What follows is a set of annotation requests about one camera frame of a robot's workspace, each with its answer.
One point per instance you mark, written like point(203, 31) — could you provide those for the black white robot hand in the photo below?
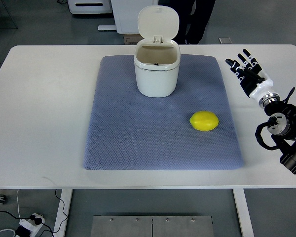
point(254, 81)

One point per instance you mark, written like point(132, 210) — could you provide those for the yellow lemon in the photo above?
point(204, 121)

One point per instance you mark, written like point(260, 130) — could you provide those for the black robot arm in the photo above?
point(282, 127)

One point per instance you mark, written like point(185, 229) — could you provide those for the white trash bin open lid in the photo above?
point(157, 56)

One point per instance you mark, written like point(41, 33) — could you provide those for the person in dark trousers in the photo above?
point(194, 16)

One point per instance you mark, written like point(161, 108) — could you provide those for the cardboard box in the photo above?
point(132, 39)

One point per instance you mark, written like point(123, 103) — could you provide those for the white right table leg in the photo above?
point(243, 213)

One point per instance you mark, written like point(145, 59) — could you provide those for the white table leg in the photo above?
point(243, 213)
point(62, 216)

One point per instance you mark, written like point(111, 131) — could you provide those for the blue textured mat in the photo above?
point(129, 131)

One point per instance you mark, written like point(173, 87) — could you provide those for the white cabinet base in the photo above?
point(125, 13)

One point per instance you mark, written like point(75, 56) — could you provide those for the white appliance with slot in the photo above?
point(89, 6)

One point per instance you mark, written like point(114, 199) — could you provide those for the grey metal floor plate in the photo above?
point(152, 226)

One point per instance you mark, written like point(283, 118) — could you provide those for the white left table leg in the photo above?
point(62, 216)

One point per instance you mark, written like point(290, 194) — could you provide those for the white power strip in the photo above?
point(33, 224)

